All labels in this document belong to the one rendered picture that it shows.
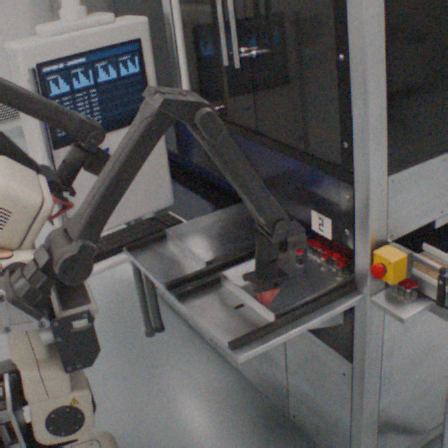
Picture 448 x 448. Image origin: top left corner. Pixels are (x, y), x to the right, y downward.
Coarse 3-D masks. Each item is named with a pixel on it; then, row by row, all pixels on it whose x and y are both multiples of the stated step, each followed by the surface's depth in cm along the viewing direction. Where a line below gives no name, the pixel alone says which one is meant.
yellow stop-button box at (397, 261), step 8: (384, 248) 149; (392, 248) 149; (400, 248) 148; (376, 256) 148; (384, 256) 146; (392, 256) 145; (400, 256) 145; (408, 256) 146; (384, 264) 146; (392, 264) 144; (400, 264) 145; (408, 264) 147; (392, 272) 145; (400, 272) 146; (408, 272) 148; (384, 280) 148; (392, 280) 146; (400, 280) 147
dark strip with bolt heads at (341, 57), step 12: (336, 0) 132; (336, 12) 133; (336, 24) 134; (336, 36) 136; (348, 36) 133; (336, 48) 137; (348, 48) 134; (336, 60) 139; (348, 60) 135; (348, 72) 137; (348, 84) 138; (348, 96) 140; (348, 108) 141; (348, 120) 143; (348, 132) 144; (348, 144) 146; (348, 156) 147; (348, 168) 149
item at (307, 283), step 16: (288, 256) 180; (304, 256) 179; (224, 272) 171; (240, 272) 174; (288, 272) 172; (304, 272) 171; (320, 272) 170; (240, 288) 162; (288, 288) 165; (304, 288) 164; (320, 288) 163; (336, 288) 159; (256, 304) 157; (272, 304) 159; (288, 304) 158; (304, 304) 154; (272, 320) 151
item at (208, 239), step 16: (240, 208) 210; (192, 224) 201; (208, 224) 204; (224, 224) 203; (240, 224) 202; (176, 240) 192; (192, 240) 196; (208, 240) 194; (224, 240) 193; (240, 240) 192; (192, 256) 184; (208, 256) 185; (224, 256) 180
